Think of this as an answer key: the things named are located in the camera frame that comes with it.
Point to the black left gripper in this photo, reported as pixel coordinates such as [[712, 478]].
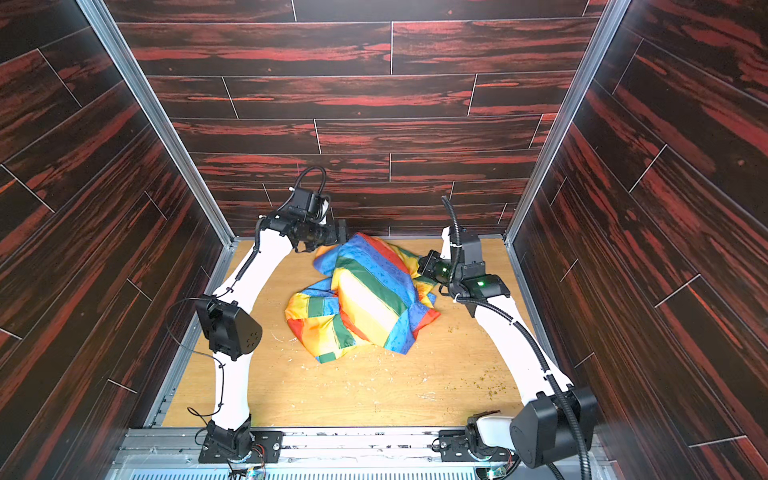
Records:
[[327, 234]]

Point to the rainbow striped zip jacket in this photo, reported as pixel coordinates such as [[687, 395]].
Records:
[[371, 295]]

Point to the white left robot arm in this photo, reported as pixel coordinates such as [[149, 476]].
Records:
[[226, 321]]

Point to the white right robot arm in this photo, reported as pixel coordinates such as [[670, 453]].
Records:
[[557, 420]]

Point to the aluminium frame post right corner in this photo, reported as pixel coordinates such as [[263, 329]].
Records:
[[605, 31]]

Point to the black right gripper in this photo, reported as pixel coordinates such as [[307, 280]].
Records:
[[429, 264]]

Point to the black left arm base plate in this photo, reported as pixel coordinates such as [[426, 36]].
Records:
[[257, 446]]

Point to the aluminium frame post left corner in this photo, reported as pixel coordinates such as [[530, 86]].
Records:
[[110, 36]]

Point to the aluminium front rail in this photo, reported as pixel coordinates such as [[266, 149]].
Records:
[[305, 453]]

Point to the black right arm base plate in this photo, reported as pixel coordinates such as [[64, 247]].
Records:
[[454, 445]]

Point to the aluminium frame post corner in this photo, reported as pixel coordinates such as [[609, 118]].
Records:
[[605, 31], [110, 36]]

